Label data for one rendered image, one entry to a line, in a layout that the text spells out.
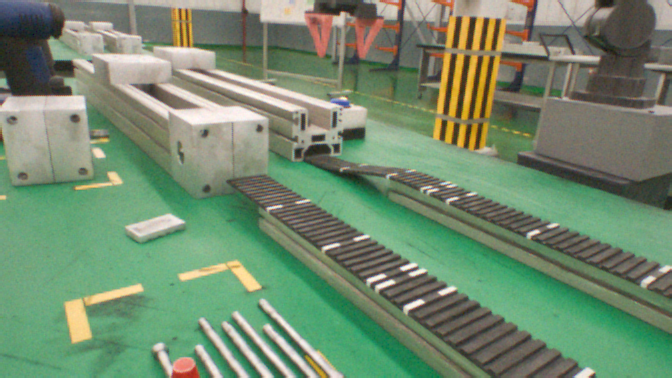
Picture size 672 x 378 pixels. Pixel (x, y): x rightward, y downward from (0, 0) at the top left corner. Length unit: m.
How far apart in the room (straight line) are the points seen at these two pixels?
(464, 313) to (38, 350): 0.29
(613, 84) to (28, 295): 0.87
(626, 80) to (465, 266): 0.56
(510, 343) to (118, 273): 0.32
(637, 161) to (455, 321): 0.61
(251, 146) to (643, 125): 0.61
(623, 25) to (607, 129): 0.17
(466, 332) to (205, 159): 0.38
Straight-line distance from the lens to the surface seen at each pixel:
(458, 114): 3.93
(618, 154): 0.89
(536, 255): 0.49
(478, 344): 0.31
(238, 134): 0.59
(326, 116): 0.78
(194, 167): 0.58
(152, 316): 0.38
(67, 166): 0.69
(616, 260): 0.47
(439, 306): 0.33
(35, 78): 0.94
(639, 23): 0.93
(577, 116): 0.92
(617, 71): 0.94
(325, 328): 0.36
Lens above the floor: 0.99
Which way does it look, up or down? 20 degrees down
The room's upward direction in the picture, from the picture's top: 4 degrees clockwise
